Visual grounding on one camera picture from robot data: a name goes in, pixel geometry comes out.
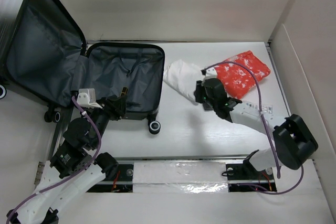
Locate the white cloth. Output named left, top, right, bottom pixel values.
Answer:
left=163, top=59, right=204, bottom=105

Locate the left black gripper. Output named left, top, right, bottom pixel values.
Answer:
left=91, top=93, right=128, bottom=148

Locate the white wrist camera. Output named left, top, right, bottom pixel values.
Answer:
left=201, top=67, right=217, bottom=79
left=77, top=88, right=103, bottom=109

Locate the black gold lipstick tube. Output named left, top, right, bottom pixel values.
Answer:
left=119, top=87, right=129, bottom=97

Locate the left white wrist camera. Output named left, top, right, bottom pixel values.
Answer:
left=77, top=88, right=103, bottom=109

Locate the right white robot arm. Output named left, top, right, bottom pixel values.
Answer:
left=194, top=78, right=318, bottom=178

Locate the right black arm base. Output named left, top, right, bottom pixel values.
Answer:
left=221, top=151, right=277, bottom=193

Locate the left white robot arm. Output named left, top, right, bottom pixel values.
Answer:
left=6, top=95, right=127, bottom=223

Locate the silver metal rail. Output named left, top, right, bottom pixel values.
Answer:
left=89, top=177, right=269, bottom=192

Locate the black space-print kids suitcase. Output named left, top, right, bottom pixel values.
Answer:
left=1, top=0, right=165, bottom=134

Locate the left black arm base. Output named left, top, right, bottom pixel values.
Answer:
left=87, top=160, right=134, bottom=193

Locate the red white patterned garment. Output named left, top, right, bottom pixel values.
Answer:
left=208, top=50, right=271, bottom=99

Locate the clear white tissue packet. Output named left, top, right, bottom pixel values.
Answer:
left=243, top=101, right=273, bottom=114

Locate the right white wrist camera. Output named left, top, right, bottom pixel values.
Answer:
left=201, top=67, right=217, bottom=79

